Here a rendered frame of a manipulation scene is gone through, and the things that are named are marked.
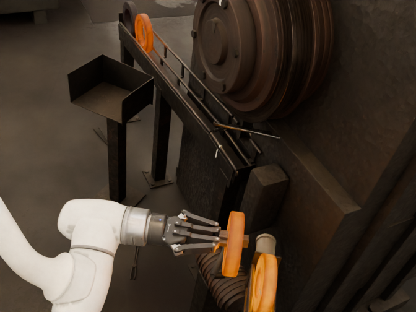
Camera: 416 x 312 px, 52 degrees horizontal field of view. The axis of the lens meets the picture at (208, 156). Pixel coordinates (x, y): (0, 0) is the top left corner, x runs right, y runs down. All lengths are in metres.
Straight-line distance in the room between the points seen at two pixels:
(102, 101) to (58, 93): 1.11
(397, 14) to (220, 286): 0.88
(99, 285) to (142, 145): 1.58
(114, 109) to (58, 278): 0.94
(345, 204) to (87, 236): 0.65
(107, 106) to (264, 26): 0.89
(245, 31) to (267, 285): 0.61
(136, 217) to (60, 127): 1.67
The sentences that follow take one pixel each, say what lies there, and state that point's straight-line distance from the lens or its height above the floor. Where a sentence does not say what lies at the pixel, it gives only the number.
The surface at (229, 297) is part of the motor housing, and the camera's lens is 1.33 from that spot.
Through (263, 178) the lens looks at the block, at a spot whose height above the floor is 0.80.
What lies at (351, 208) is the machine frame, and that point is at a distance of 1.16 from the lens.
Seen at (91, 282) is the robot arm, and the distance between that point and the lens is 0.97.
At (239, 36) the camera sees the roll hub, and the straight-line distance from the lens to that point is 1.06.
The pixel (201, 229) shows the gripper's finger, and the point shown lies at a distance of 1.02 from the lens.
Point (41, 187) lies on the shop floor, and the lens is 2.29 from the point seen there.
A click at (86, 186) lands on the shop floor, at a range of 2.26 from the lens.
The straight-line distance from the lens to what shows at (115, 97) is 1.81.
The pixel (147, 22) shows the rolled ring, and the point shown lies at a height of 0.74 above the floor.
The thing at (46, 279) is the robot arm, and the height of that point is 0.86.
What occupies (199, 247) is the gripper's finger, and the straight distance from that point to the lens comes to 0.99.
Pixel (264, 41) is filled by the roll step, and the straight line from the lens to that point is 1.06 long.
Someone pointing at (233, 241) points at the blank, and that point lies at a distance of 0.96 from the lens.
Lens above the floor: 1.66
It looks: 43 degrees down
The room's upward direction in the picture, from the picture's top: 10 degrees clockwise
